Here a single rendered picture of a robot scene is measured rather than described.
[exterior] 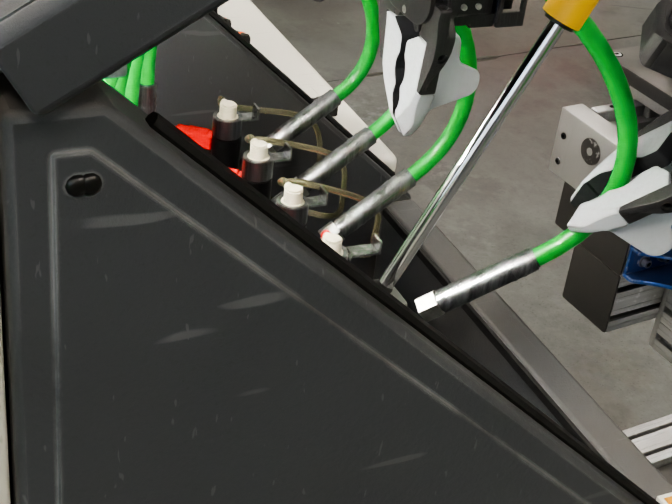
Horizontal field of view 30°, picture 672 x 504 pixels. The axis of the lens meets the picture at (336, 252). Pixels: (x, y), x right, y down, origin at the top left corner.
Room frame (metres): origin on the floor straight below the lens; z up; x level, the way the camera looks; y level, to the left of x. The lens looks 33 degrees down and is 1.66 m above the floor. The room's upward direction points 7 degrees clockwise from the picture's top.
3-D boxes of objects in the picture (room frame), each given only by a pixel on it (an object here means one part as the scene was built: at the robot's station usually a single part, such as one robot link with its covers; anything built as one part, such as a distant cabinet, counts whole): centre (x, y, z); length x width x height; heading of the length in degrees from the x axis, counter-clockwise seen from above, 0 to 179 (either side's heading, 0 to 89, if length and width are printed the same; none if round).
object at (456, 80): (0.86, -0.06, 1.26); 0.06 x 0.03 x 0.09; 118
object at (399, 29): (0.89, -0.05, 1.26); 0.06 x 0.03 x 0.09; 118
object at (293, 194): (0.91, 0.04, 1.12); 0.02 x 0.02 x 0.03
